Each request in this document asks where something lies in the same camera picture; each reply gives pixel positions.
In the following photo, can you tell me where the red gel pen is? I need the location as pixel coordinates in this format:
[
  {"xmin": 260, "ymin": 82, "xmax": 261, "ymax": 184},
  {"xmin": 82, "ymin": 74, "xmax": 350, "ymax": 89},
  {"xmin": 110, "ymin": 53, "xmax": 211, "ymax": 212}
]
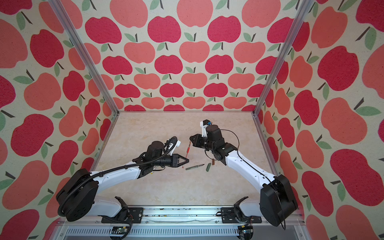
[{"xmin": 182, "ymin": 141, "xmax": 192, "ymax": 169}]

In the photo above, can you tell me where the green pen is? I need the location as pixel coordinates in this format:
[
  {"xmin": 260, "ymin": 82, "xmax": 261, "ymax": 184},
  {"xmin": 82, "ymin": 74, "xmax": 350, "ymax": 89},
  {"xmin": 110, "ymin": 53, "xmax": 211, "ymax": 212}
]
[{"xmin": 186, "ymin": 164, "xmax": 205, "ymax": 171}]

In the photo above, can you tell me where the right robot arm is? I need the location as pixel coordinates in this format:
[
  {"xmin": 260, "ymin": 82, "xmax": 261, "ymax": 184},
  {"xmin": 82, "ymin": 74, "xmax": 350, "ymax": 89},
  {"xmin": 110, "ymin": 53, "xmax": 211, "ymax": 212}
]
[{"xmin": 190, "ymin": 120, "xmax": 298, "ymax": 228}]

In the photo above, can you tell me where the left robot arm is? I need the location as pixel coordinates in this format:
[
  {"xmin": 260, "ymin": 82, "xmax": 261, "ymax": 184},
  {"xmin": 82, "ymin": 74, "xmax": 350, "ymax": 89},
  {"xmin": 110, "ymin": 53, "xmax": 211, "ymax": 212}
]
[{"xmin": 56, "ymin": 137, "xmax": 189, "ymax": 224}]

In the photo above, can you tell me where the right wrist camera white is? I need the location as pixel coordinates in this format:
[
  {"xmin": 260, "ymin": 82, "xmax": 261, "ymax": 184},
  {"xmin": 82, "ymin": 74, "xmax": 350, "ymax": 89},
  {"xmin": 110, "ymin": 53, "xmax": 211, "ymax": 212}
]
[{"xmin": 200, "ymin": 120, "xmax": 212, "ymax": 138}]

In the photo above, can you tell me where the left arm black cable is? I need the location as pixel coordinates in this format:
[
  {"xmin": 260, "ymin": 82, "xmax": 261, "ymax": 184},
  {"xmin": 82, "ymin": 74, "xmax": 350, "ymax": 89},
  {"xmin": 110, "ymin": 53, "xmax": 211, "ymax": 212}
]
[{"xmin": 56, "ymin": 136, "xmax": 178, "ymax": 217}]

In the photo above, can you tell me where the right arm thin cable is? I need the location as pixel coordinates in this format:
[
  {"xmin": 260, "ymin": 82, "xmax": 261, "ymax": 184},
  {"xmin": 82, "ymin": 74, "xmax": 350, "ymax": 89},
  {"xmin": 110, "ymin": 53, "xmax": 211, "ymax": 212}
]
[{"xmin": 203, "ymin": 128, "xmax": 287, "ymax": 230}]

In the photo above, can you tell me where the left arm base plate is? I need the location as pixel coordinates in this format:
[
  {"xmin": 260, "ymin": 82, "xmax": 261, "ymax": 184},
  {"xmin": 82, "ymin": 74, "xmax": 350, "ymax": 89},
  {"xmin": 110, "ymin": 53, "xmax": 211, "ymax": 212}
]
[{"xmin": 102, "ymin": 197, "xmax": 144, "ymax": 224}]

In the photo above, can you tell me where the aluminium front rail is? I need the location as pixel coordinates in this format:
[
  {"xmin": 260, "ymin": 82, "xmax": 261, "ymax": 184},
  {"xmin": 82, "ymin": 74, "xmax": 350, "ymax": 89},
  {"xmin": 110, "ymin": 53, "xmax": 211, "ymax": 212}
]
[{"xmin": 49, "ymin": 206, "xmax": 310, "ymax": 240}]

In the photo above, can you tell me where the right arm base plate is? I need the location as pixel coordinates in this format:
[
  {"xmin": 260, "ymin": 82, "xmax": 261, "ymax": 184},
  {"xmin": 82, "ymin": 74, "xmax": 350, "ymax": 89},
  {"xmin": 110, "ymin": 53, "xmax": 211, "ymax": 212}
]
[{"xmin": 216, "ymin": 197, "xmax": 262, "ymax": 225}]

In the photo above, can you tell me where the right aluminium frame post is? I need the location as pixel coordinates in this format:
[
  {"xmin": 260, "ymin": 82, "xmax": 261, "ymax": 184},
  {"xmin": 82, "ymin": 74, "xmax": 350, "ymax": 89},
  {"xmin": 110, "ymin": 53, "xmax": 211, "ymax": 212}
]
[{"xmin": 253, "ymin": 0, "xmax": 314, "ymax": 116}]

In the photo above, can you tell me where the aluminium frame post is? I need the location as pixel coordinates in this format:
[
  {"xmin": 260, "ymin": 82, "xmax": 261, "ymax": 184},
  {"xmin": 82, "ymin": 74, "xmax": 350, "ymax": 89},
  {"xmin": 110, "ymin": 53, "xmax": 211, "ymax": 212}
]
[
  {"xmin": 253, "ymin": 0, "xmax": 314, "ymax": 116},
  {"xmin": 47, "ymin": 0, "xmax": 120, "ymax": 116}
]

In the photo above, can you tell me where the left aluminium frame post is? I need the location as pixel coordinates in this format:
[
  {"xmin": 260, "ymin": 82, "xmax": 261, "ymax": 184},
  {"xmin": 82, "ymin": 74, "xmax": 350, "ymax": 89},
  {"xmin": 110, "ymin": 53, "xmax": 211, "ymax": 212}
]
[{"xmin": 47, "ymin": 0, "xmax": 120, "ymax": 116}]

